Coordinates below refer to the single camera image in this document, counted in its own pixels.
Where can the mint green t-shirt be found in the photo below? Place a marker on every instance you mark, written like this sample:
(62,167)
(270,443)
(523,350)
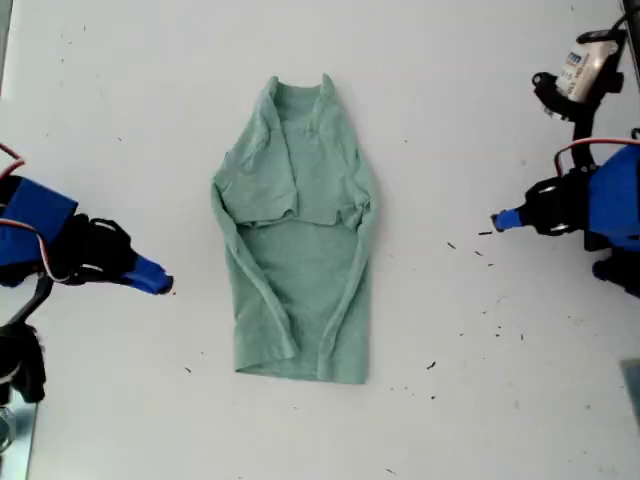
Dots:
(300,275)

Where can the black camera stalk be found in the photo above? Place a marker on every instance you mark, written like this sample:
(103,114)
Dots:
(584,135)
(40,295)

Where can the black camera box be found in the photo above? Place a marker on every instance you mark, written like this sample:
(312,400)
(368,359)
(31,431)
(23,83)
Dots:
(25,360)

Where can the shiny steel post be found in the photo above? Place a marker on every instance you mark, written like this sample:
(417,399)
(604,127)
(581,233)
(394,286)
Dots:
(20,440)

